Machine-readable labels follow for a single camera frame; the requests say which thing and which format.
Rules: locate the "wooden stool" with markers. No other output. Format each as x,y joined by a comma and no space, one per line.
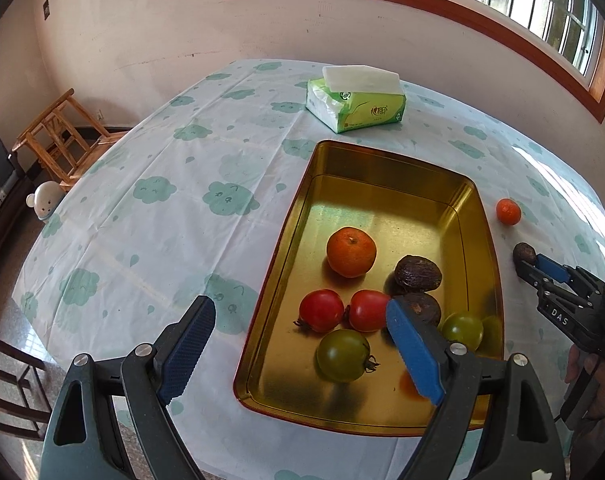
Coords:
45,118

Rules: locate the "white round toy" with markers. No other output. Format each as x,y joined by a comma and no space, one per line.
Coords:
45,199

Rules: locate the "dark chair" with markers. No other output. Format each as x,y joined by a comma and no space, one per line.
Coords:
12,351

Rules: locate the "person's right forearm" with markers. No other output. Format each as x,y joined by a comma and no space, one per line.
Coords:
602,450

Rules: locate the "large dark wrinkled passion fruit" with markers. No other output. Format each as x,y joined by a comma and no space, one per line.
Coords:
425,310
417,273

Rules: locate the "green tissue pack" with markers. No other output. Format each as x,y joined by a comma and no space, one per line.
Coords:
362,112

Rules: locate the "red tomato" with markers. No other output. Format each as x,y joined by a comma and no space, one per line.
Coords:
367,310
321,311

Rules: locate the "green tomato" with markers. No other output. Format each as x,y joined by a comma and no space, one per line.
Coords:
343,355
462,330

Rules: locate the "red and gold tin box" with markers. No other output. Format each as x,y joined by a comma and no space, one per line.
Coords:
382,200

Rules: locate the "dark wall outlet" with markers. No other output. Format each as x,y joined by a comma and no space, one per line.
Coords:
46,8

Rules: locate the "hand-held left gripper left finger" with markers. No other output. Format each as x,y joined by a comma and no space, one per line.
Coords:
187,355

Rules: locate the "small dark wrinkled passion fruit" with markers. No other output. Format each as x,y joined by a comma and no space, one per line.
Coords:
524,252

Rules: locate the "cloud print tablecloth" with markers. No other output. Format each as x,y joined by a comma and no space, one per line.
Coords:
182,240

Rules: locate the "small tangerine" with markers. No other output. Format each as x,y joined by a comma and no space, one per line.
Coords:
508,211

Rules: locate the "large orange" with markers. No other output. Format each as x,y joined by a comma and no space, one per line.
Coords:
351,251

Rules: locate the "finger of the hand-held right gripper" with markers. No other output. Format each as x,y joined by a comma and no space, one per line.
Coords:
552,266
530,275

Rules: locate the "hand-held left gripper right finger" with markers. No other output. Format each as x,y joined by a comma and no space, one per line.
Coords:
415,350

